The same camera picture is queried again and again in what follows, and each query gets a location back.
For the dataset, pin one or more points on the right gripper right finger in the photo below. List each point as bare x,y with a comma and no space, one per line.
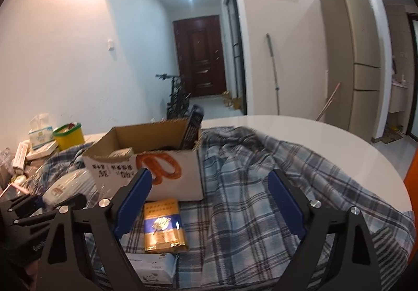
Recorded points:
353,262

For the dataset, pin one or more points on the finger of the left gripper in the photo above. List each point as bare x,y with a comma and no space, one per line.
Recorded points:
23,203
76,202

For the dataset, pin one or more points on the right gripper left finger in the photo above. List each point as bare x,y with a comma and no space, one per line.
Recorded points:
66,264

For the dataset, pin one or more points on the white tissue pack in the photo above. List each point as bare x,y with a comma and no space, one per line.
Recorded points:
72,183

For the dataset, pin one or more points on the gold cigarette carton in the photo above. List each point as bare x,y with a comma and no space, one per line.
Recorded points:
163,227

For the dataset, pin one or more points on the blue baby wipes pack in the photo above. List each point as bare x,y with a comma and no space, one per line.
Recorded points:
154,269

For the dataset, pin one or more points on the dark blue cigarette carton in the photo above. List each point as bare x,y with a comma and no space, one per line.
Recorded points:
190,136

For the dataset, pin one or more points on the small white box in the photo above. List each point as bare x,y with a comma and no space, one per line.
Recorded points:
121,153

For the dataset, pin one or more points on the pink framed tablet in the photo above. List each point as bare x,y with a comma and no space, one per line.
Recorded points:
12,191

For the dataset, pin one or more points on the flat white boxes stack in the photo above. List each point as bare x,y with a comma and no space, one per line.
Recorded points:
25,153

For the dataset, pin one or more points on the cardboard box with pretzel print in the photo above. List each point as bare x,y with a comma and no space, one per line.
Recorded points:
175,173

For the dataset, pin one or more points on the tissue box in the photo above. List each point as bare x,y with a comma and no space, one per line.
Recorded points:
41,131

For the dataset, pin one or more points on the yellow bin with green rim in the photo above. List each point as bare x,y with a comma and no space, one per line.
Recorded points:
68,135

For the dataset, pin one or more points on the orange chair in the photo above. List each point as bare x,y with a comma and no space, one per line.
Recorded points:
411,182

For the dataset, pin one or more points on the black bicycle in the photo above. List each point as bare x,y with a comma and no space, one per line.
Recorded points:
178,105

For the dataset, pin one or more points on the broom with red stick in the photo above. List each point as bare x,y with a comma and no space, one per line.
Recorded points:
329,101

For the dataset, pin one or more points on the dark red entrance door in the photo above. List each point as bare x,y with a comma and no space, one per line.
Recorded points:
199,50

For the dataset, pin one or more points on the gold refrigerator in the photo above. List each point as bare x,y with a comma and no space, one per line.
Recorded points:
353,57

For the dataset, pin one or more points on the black framed glass door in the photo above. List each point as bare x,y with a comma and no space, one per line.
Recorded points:
240,88

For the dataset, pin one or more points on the wall light switch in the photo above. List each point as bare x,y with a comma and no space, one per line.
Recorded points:
111,45

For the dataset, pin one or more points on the mop with grey handle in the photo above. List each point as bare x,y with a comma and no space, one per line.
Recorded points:
273,62

